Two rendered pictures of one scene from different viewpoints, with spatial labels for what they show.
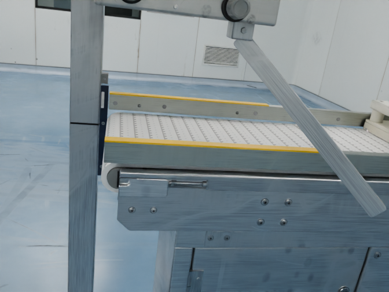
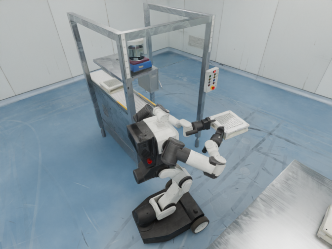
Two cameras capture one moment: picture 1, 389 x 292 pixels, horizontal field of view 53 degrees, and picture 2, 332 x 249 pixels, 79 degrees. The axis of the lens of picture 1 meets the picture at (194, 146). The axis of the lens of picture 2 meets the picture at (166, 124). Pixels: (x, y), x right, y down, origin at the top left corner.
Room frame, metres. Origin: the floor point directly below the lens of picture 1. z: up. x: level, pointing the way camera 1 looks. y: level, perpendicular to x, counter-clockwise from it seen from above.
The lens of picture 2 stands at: (1.16, 1.78, 2.13)
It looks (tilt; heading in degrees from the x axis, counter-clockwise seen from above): 38 degrees down; 245
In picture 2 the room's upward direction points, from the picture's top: 1 degrees counter-clockwise
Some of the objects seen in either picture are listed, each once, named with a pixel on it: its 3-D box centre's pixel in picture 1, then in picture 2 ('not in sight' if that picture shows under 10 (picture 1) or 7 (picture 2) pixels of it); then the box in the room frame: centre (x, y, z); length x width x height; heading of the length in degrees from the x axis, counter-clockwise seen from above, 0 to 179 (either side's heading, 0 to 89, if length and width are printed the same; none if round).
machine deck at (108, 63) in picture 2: not in sight; (124, 65); (0.71, -0.13, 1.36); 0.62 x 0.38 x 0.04; 103
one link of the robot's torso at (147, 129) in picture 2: not in sight; (153, 141); (0.80, 0.81, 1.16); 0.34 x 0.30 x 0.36; 92
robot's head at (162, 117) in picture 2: not in sight; (160, 116); (0.74, 0.81, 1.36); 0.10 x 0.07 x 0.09; 92
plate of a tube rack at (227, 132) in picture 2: not in sight; (228, 121); (0.11, 0.78, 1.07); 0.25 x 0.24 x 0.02; 91
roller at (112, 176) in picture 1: (118, 146); not in sight; (0.64, 0.13, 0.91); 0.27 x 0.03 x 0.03; 13
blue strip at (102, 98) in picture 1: (102, 132); not in sight; (0.77, 0.19, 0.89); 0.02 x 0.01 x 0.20; 103
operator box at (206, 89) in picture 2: not in sight; (211, 79); (-0.22, 0.07, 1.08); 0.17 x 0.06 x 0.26; 13
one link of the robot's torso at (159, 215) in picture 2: not in sight; (162, 205); (0.76, 0.80, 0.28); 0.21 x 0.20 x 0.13; 2
